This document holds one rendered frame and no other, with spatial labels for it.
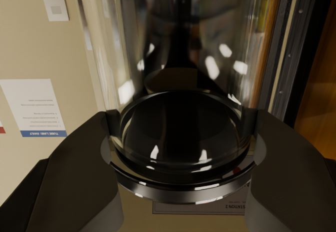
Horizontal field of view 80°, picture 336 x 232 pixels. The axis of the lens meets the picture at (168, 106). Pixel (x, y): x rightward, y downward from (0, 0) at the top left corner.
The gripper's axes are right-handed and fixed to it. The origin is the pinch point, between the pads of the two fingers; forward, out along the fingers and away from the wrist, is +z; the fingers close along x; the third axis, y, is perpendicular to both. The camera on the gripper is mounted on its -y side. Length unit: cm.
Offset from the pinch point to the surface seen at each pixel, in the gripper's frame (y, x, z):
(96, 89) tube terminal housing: 6.3, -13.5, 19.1
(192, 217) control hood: 24.5, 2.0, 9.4
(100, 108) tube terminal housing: 9.8, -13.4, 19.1
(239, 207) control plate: 23.4, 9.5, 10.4
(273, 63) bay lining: 2.7, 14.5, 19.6
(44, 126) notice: 40, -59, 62
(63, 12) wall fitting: -4, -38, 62
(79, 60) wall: 12, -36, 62
